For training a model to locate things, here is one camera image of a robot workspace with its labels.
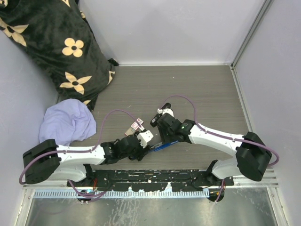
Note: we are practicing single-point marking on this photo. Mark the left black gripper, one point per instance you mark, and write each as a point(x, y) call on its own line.
point(141, 152)

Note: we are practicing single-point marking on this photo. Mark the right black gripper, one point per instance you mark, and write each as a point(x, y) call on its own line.
point(164, 139)

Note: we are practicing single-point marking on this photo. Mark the white red staple box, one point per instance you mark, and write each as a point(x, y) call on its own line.
point(135, 127)

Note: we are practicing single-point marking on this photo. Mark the black stapler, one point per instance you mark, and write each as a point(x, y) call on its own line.
point(155, 119)

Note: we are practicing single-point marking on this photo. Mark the blue stapler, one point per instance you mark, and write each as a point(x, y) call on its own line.
point(161, 146)

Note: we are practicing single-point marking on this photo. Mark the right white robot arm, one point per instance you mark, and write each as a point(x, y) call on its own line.
point(248, 154)

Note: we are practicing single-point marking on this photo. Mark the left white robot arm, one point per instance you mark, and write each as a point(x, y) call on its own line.
point(49, 160)

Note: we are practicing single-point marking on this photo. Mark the lavender crumpled cloth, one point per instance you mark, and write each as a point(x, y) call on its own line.
point(68, 121)

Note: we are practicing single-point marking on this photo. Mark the black floral plush blanket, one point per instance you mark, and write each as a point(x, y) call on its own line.
point(56, 35)

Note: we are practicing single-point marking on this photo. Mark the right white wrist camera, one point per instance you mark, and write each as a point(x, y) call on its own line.
point(165, 111)

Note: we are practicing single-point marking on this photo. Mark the black mounting base plate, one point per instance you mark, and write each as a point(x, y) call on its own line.
point(148, 180)

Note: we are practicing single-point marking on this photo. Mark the white slotted cable duct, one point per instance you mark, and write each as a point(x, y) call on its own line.
point(168, 193)

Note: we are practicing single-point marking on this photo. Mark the aluminium slotted rail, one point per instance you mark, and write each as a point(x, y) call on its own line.
point(269, 180)

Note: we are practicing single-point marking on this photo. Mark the aluminium corner frame post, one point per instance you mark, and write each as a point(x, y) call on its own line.
point(251, 32)

